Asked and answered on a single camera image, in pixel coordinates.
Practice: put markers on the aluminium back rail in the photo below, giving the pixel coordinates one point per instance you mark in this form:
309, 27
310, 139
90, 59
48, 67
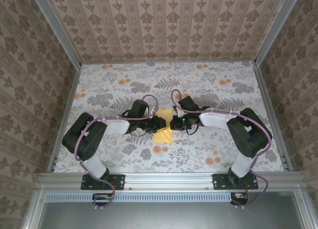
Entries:
174, 61

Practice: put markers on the aluminium frame post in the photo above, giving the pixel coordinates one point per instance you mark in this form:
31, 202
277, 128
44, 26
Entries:
33, 211
304, 211
56, 27
275, 27

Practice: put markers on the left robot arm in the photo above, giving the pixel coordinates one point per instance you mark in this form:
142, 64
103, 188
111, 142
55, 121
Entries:
87, 139

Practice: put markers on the yellow paper sheet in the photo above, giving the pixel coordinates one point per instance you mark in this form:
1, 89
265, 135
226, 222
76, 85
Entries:
164, 137

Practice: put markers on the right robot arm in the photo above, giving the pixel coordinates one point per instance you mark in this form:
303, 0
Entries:
248, 134

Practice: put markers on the aluminium side rail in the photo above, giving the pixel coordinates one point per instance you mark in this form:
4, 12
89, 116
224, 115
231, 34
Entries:
265, 90
72, 90

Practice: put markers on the aluminium front rail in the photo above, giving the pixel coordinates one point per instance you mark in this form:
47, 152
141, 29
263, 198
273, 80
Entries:
169, 180

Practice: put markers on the steel sheet panel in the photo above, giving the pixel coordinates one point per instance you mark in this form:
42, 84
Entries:
174, 216

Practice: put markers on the small black controller board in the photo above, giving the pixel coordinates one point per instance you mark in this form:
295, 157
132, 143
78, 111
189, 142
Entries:
102, 198
239, 198

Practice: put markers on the floral patterned table cover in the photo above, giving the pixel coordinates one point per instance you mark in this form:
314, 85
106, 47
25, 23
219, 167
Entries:
149, 159

